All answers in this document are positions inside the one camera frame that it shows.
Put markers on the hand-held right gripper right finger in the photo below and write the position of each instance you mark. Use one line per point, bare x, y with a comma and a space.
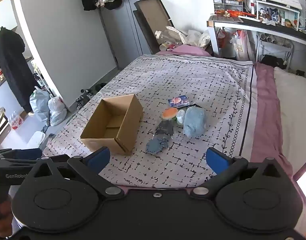
216, 160

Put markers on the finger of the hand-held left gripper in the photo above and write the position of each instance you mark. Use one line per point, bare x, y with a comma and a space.
30, 153

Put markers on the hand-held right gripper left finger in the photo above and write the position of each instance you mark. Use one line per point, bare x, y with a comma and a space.
99, 158

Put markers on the brown cardboard box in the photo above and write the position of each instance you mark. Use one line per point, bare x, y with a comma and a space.
126, 130

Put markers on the light blue plush toy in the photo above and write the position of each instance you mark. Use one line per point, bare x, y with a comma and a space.
194, 121

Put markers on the white and green soft toy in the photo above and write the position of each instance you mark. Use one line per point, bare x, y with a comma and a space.
180, 117

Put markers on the dark grey cloth pouch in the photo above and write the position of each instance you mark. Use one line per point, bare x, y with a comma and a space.
165, 128

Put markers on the person's left hand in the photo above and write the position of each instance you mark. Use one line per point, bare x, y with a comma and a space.
2, 208

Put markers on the pack of water bottles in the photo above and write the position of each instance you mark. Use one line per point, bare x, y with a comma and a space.
16, 121

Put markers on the white plastic bag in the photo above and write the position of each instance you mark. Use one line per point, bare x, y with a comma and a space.
57, 111

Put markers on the grey plastic bag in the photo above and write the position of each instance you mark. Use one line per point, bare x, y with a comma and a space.
40, 103

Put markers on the blue printed tissue packet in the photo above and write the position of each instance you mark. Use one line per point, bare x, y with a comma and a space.
178, 101

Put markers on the black hanging coat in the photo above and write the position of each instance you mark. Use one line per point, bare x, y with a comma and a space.
11, 70

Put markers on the white black-patterned blanket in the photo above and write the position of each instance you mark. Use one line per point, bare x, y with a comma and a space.
183, 80

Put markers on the white duvet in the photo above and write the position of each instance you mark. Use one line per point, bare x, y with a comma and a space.
295, 110

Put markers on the black bag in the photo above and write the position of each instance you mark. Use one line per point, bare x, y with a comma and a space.
272, 60

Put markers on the paper cup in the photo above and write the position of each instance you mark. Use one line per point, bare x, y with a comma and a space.
163, 47

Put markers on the pile of plastic bags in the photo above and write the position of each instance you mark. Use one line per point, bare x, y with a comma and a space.
190, 37

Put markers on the clear plastic bottle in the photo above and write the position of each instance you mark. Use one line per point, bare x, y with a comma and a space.
161, 36

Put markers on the grey door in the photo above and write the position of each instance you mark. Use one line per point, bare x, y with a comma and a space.
128, 20

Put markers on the white desk with black top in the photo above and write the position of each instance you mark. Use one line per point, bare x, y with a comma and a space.
270, 27

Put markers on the brown leaning board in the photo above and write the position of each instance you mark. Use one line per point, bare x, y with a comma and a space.
153, 22

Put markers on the red packaging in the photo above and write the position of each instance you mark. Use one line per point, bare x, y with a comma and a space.
233, 13

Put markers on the small drawer organizer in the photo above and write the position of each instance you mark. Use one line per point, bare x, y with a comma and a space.
226, 1

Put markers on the white desk riser shelf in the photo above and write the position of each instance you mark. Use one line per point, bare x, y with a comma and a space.
278, 12

